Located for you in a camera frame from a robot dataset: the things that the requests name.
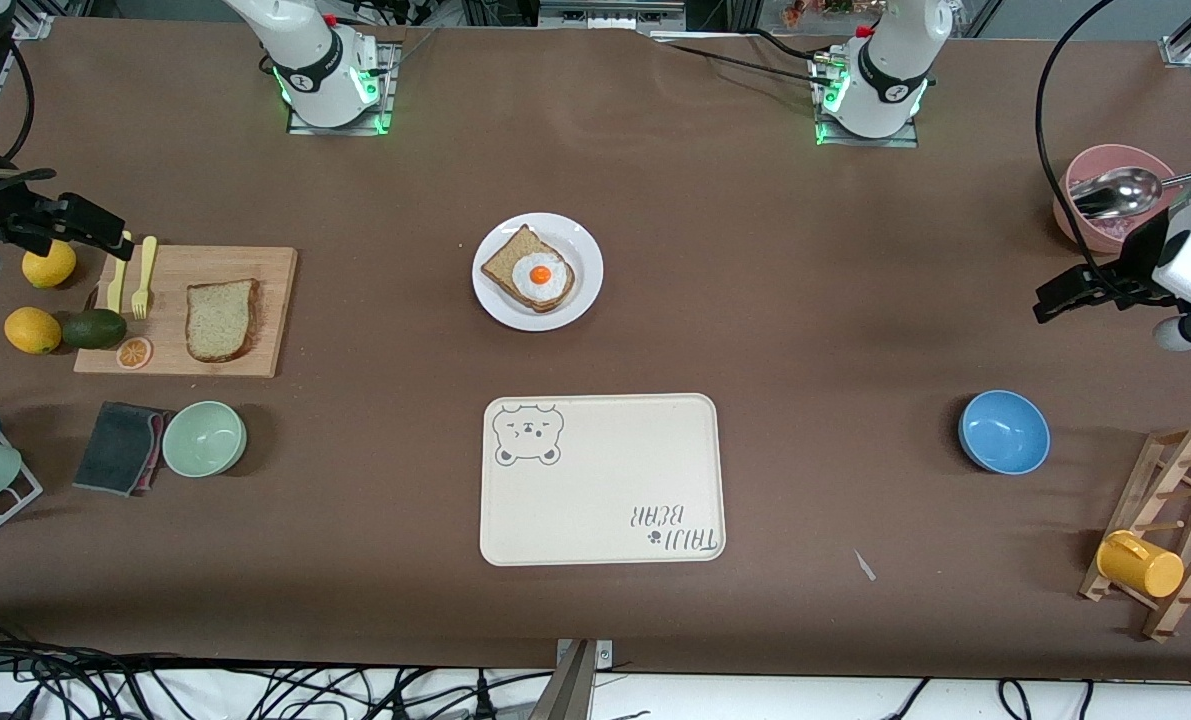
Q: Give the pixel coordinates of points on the brown bread slice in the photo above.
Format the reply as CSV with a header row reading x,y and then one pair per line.
x,y
220,320
503,262

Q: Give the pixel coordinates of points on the light green bowl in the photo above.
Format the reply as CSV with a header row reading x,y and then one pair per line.
x,y
204,438

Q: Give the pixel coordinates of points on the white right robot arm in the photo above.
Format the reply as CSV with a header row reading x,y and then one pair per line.
x,y
310,60

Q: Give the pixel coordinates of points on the wooden peg rack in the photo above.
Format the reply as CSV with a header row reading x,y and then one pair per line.
x,y
1139,520

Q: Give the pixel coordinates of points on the dark grey folded cloth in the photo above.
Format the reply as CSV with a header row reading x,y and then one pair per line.
x,y
115,448

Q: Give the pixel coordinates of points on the cream bear print tray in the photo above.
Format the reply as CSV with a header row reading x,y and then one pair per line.
x,y
605,470

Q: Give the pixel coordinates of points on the metal spoon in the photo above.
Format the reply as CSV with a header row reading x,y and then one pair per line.
x,y
1115,192

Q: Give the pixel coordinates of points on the aluminium profile post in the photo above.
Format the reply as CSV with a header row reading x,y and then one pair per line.
x,y
575,690

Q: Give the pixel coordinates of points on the yellow cup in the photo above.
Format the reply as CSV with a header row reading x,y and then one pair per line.
x,y
1145,570

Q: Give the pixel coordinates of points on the blue bowl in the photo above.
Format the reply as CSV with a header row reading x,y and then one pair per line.
x,y
1005,432

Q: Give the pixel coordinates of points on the fried egg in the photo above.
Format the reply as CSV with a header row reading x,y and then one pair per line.
x,y
540,290

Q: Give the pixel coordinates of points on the small white paper scrap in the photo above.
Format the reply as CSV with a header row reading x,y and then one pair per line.
x,y
865,567

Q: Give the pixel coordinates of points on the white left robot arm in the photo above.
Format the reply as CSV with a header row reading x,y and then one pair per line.
x,y
890,70

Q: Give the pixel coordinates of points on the yellow plastic knife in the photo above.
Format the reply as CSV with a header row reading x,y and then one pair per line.
x,y
118,275

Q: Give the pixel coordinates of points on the orange slice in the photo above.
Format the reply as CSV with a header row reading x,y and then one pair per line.
x,y
135,353

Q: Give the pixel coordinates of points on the dark green avocado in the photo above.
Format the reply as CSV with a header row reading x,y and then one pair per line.
x,y
95,329

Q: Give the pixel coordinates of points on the grey equipment box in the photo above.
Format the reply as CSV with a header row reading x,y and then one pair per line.
x,y
605,12

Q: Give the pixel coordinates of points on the yellow lemon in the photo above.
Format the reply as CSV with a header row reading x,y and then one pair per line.
x,y
48,264
32,330

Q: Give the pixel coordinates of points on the white round plate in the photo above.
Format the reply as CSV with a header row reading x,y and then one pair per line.
x,y
575,240

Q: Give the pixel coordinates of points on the yellow plastic fork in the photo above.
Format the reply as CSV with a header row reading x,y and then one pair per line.
x,y
145,265

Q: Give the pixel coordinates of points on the pink bowl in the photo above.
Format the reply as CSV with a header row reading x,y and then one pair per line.
x,y
1115,160

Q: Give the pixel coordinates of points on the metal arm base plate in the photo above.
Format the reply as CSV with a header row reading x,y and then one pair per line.
x,y
895,142
300,128

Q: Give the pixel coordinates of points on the aluminium frame rail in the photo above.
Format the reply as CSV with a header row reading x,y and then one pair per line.
x,y
33,25

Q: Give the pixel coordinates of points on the wooden cutting board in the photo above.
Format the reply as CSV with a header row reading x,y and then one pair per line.
x,y
270,335

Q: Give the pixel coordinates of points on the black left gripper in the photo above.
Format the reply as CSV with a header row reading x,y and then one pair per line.
x,y
1127,277

